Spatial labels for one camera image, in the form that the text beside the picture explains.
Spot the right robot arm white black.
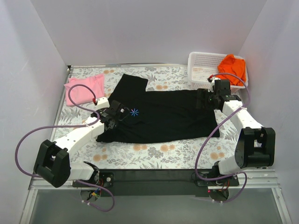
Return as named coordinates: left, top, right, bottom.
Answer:
left=194, top=76, right=276, bottom=186

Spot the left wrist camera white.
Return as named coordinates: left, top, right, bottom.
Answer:
left=93, top=97, right=110, bottom=110

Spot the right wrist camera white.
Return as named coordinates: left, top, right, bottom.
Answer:
left=207, top=75, right=214, bottom=92

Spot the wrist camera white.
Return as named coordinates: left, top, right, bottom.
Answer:
left=207, top=75, right=214, bottom=92
left=93, top=97, right=110, bottom=110

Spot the pink folded t shirt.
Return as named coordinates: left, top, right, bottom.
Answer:
left=64, top=74, right=105, bottom=106

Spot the white plastic laundry basket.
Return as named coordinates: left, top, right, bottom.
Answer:
left=187, top=52, right=248, bottom=92

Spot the aluminium frame rail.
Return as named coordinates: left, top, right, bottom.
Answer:
left=21, top=169, right=292, bottom=224

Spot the orange t shirt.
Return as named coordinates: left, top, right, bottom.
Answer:
left=217, top=54, right=246, bottom=86

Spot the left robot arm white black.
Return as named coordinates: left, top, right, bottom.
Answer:
left=34, top=98, right=130, bottom=188

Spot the floral patterned table mat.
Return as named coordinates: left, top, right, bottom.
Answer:
left=71, top=66, right=239, bottom=169

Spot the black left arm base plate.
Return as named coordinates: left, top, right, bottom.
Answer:
left=80, top=171, right=114, bottom=188

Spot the black t shirt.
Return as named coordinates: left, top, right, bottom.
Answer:
left=96, top=74, right=217, bottom=144

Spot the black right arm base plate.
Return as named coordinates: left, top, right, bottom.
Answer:
left=191, top=172, right=239, bottom=188

